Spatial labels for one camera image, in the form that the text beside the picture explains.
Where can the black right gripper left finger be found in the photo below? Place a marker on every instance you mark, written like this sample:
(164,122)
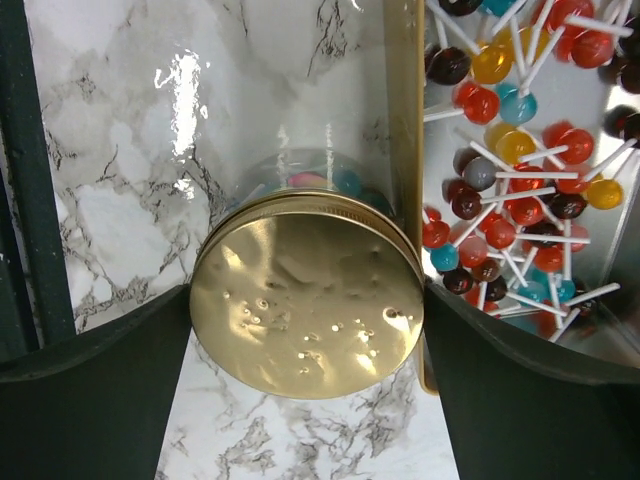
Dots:
(96,406)

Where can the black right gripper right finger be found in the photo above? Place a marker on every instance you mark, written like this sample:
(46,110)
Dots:
(519,407)

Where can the gold round jar lid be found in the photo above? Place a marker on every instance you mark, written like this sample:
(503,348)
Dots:
(308,295)

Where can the gold tin of lollipops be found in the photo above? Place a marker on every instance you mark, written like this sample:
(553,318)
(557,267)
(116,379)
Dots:
(531,176)

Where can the clear glass jar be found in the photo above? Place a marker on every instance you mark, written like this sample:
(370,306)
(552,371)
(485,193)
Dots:
(368,180)

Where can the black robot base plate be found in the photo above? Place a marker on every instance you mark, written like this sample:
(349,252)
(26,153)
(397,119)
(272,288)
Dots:
(26,152)

